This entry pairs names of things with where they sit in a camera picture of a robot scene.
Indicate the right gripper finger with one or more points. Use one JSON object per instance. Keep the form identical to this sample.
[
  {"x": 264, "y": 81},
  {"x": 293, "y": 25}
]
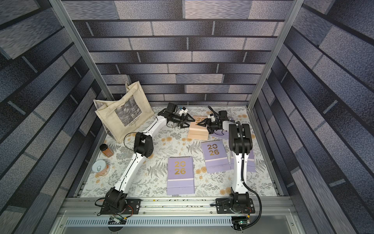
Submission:
[
  {"x": 203, "y": 123},
  {"x": 211, "y": 130}
]

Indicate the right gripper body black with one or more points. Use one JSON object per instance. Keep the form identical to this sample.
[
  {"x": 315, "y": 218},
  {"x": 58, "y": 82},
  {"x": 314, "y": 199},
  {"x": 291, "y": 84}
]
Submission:
[{"x": 211, "y": 125}]

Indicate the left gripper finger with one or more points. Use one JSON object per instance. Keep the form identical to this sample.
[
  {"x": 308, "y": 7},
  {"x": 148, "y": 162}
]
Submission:
[
  {"x": 189, "y": 118},
  {"x": 184, "y": 124}
]

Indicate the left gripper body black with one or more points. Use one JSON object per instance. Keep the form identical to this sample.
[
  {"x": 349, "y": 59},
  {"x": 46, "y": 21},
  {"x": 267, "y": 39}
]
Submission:
[{"x": 178, "y": 119}]

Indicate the peach 2026 calendar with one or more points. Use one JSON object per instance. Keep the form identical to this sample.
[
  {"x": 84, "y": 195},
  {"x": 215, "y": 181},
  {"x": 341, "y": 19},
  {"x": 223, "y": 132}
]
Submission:
[{"x": 198, "y": 132}]

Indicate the purple 2026 calendar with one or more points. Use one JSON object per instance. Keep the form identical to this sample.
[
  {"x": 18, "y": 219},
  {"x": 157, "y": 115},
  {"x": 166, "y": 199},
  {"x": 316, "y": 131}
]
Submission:
[
  {"x": 215, "y": 156},
  {"x": 180, "y": 176},
  {"x": 221, "y": 134},
  {"x": 251, "y": 167}
]

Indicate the cream canvas tote bag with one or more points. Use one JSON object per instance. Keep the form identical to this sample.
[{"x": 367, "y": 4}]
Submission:
[{"x": 125, "y": 115}]

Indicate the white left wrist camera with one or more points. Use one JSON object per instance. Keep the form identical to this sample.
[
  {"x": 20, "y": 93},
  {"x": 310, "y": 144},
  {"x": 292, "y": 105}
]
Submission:
[{"x": 182, "y": 111}]

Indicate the right aluminium frame post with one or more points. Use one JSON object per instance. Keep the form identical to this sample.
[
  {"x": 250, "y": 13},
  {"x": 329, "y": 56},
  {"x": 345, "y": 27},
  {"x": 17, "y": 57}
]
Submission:
[{"x": 291, "y": 16}]

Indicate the aluminium frame post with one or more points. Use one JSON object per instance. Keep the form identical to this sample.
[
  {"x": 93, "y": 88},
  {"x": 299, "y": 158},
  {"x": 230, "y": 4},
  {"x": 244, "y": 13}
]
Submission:
[
  {"x": 79, "y": 43},
  {"x": 291, "y": 16}
]

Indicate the left aluminium frame post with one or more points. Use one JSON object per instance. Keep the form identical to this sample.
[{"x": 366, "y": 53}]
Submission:
[{"x": 79, "y": 43}]

